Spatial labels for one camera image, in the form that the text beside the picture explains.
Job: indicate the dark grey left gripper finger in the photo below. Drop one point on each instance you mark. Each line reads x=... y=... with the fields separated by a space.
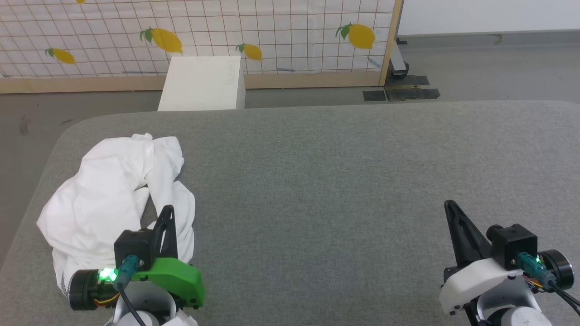
x=172 y=240
x=159 y=240

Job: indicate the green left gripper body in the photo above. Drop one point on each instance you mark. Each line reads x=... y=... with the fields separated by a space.
x=181 y=278

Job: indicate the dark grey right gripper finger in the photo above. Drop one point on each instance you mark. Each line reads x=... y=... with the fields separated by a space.
x=476 y=246
x=457 y=244

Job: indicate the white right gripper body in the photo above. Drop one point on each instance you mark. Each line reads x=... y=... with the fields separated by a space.
x=471 y=283

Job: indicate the white shirt with grey stitching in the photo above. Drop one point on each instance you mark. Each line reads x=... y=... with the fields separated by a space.
x=104 y=194

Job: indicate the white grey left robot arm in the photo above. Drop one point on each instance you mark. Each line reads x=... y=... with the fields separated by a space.
x=149 y=308

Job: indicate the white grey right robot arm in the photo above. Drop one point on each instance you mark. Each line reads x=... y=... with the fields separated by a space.
x=521 y=312

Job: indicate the white box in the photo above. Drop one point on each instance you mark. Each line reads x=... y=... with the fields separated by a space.
x=199 y=83

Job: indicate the grey metal partition stand foot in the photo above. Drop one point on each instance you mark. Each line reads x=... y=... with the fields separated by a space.
x=398 y=63

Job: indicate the lemon print grid partition panel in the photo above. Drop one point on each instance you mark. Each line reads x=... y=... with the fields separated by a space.
x=281 y=27

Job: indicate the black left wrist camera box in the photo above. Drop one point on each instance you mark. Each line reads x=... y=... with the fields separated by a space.
x=133 y=244

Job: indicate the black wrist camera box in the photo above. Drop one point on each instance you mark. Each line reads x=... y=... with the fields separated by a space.
x=133 y=244
x=512 y=242

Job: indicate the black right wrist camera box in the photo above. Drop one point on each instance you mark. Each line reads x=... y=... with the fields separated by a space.
x=512 y=242

